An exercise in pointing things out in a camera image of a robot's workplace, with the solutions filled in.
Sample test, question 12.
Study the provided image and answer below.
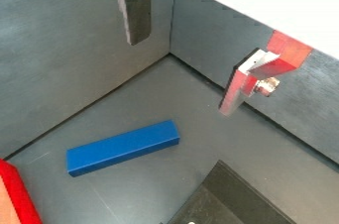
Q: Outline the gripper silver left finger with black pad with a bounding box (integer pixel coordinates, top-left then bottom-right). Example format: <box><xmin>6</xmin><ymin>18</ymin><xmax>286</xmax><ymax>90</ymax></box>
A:
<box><xmin>118</xmin><ymin>0</ymin><xmax>151</xmax><ymax>46</ymax></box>

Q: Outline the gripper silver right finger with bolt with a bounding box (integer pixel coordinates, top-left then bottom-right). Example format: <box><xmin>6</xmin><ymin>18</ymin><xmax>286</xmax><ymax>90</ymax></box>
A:
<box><xmin>221</xmin><ymin>30</ymin><xmax>313</xmax><ymax>116</ymax></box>

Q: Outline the blue rectangular block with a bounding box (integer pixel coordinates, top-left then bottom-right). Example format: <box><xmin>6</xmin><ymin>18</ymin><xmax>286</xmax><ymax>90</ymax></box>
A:
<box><xmin>67</xmin><ymin>120</ymin><xmax>180</xmax><ymax>176</ymax></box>

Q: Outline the black curved fixture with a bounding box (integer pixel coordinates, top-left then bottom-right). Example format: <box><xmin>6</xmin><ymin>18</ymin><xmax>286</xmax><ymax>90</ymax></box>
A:
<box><xmin>168</xmin><ymin>161</ymin><xmax>297</xmax><ymax>224</ymax></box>

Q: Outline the red foam shape board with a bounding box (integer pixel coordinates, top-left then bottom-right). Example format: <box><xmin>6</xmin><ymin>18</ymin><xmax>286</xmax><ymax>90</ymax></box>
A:
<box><xmin>0</xmin><ymin>159</ymin><xmax>43</xmax><ymax>224</ymax></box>

